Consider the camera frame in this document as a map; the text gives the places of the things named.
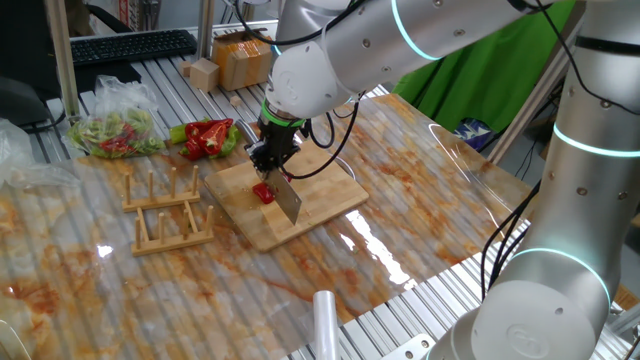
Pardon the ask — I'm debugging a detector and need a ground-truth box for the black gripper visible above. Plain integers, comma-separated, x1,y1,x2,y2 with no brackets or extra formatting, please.
243,121,302,175

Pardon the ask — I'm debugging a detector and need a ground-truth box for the steel cleaver knife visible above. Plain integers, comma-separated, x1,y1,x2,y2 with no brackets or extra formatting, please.
234,118,304,226

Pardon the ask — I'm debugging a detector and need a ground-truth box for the bamboo cutting board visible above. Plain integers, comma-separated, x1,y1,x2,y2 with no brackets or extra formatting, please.
203,140,370,253

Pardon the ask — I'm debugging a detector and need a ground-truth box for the bag of chopped peppers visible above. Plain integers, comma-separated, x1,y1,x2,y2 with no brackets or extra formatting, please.
66,74,167,160

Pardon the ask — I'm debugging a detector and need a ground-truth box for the red pepper piece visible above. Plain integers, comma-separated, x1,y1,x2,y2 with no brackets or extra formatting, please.
252,172,294,205

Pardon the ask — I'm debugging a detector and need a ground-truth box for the halved red pepper with seeds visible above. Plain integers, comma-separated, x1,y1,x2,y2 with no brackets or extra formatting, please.
198,122,230,156

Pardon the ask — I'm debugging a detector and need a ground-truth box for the dark red pepper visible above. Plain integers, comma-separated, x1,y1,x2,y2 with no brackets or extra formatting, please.
184,118,235,139

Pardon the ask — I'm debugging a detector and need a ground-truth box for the small green pepper piece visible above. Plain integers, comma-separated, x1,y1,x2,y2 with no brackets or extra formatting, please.
168,123,190,145

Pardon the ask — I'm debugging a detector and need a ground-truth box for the taped cardboard box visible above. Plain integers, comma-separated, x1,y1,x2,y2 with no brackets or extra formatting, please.
210,27,275,92

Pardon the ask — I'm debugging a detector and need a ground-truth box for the large wooden cube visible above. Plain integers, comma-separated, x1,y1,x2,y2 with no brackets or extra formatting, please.
188,57,221,94

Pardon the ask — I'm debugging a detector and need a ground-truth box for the wooden peg rack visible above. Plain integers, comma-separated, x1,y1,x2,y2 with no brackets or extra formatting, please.
121,164,217,258

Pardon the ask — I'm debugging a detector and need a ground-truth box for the marble pattern plastic mat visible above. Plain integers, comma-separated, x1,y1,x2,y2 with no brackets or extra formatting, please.
0,93,544,360

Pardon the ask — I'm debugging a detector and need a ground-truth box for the white plastic roll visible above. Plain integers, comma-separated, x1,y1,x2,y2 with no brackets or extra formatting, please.
312,290,341,360

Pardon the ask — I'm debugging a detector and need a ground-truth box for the black keyboard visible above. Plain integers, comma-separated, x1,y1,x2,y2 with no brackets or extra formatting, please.
69,28,199,69

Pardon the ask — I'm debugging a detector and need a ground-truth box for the blue patterned bag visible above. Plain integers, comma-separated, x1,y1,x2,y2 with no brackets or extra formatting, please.
453,118,494,151

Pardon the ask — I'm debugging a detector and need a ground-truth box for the green cloth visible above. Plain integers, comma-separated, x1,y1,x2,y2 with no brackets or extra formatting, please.
392,0,576,134

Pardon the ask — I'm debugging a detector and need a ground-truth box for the empty clear plastic bag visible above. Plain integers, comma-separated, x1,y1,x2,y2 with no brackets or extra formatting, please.
0,117,81,190

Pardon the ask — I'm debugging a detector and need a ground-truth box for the black office chair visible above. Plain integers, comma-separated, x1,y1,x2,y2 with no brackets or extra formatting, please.
0,0,71,129

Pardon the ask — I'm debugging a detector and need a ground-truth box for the black tripod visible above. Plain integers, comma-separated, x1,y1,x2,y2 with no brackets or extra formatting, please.
519,74,569,151

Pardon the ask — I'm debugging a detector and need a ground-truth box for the short looped black cable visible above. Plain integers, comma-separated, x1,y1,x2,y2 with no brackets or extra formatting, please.
305,112,336,150

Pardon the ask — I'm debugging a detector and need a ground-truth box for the long black gripper cable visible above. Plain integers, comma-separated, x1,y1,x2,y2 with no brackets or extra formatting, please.
279,99,361,181

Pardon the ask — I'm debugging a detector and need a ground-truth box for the aluminium frame post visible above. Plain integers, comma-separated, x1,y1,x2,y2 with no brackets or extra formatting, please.
44,0,81,121
487,49,571,165
196,0,216,60

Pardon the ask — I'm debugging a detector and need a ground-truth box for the black cable bundle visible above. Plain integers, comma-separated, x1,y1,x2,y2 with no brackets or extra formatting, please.
479,179,544,301

